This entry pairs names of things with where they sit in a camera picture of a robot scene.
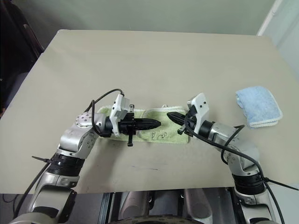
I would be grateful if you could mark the green towel with white trim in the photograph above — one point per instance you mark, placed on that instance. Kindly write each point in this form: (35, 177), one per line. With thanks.
(163, 136)

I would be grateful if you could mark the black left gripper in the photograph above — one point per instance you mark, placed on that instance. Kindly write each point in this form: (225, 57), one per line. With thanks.
(127, 127)

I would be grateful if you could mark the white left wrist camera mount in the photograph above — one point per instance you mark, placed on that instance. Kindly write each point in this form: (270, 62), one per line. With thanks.
(119, 105)

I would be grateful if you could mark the white vertical pipe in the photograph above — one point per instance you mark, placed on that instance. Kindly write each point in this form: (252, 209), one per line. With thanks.
(268, 16)

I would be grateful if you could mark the dark chair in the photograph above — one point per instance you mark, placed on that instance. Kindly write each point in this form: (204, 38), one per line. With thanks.
(14, 46)

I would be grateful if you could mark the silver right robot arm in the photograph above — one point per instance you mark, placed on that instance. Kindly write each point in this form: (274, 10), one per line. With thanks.
(219, 133)

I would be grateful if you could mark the folded light blue towel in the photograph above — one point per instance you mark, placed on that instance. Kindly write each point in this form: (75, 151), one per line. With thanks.
(257, 102)

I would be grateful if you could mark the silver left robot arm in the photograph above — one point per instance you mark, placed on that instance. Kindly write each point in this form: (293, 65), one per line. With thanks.
(70, 140)

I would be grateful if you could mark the grey rounded shape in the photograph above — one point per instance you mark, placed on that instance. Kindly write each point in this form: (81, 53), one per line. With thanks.
(198, 205)
(134, 205)

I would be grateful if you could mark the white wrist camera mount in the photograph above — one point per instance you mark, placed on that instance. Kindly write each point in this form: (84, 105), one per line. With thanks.
(199, 105)
(119, 105)

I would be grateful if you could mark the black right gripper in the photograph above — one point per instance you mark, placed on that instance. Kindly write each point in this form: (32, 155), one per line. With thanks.
(189, 128)

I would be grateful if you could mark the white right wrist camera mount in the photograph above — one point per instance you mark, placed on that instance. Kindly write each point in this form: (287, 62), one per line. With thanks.
(199, 105)

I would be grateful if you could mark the metal table frame rail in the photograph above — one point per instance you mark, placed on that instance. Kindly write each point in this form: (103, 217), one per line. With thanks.
(107, 207)

